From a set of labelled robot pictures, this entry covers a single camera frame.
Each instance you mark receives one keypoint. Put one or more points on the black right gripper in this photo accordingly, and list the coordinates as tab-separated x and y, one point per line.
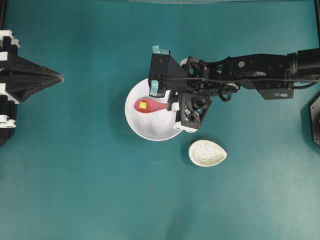
190	110

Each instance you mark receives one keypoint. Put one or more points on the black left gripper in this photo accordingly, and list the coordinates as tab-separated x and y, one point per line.
18	88

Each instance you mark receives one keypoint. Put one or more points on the red plastic spoon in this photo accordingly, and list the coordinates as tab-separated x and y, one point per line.
152	106

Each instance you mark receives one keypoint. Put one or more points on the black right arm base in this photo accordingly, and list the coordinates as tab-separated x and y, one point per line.
314	110

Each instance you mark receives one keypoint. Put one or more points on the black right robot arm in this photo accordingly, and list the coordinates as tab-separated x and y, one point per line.
193	83

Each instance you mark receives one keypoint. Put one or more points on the white round bowl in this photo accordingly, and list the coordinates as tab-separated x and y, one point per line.
154	126

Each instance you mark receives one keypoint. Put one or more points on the speckled teardrop small dish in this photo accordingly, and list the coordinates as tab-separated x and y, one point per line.
205	153

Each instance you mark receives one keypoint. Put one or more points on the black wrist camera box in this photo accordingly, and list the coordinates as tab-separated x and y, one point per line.
165	73

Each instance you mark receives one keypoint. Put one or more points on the black left frame post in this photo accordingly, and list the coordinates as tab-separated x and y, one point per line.
3	10

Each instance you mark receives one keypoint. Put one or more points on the black frame post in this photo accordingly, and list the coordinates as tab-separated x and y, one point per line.
3	10
317	15

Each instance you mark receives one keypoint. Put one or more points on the black right frame post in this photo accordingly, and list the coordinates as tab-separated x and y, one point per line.
317	15

